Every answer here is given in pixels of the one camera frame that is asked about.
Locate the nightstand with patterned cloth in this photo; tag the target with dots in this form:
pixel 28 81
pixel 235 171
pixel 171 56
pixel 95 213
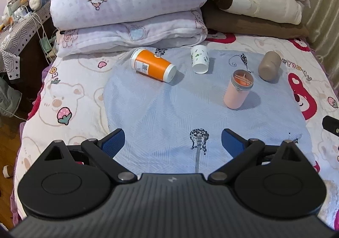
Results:
pixel 16 39

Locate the brown blanket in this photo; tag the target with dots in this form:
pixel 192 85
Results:
pixel 251 26

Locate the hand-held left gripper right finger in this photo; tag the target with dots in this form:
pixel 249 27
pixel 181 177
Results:
pixel 231 142

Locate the grey green garment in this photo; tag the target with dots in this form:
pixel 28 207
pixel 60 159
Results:
pixel 8 97

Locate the white heart print quilt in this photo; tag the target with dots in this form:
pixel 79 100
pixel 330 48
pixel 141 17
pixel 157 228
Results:
pixel 132 34

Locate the pink cup with clear lid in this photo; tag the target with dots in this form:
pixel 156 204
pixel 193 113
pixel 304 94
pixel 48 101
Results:
pixel 235 95

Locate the white cup with green print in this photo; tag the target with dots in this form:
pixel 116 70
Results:
pixel 200 58

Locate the small white roll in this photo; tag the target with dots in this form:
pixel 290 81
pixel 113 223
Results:
pixel 7 171

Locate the orange cup with white lid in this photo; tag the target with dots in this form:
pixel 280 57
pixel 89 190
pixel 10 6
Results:
pixel 152 64

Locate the green charger plug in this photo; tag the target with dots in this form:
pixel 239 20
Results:
pixel 47 44

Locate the dark wooden side table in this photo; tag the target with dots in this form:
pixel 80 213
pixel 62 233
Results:
pixel 31 74

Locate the clear box of items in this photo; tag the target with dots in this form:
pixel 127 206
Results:
pixel 17 6

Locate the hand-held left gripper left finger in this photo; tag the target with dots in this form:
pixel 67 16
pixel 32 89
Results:
pixel 115 141

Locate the cream pillow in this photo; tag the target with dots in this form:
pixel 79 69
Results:
pixel 264 6

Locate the brown cup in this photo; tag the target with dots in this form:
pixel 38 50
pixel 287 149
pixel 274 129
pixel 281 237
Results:
pixel 268 67

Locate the beige curtain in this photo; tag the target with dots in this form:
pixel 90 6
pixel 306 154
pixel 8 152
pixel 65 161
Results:
pixel 324 10

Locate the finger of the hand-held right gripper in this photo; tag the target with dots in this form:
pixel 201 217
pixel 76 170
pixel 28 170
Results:
pixel 331 124

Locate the light blue guitar print cloth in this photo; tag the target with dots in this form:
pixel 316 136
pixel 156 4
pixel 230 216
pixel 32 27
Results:
pixel 159 111

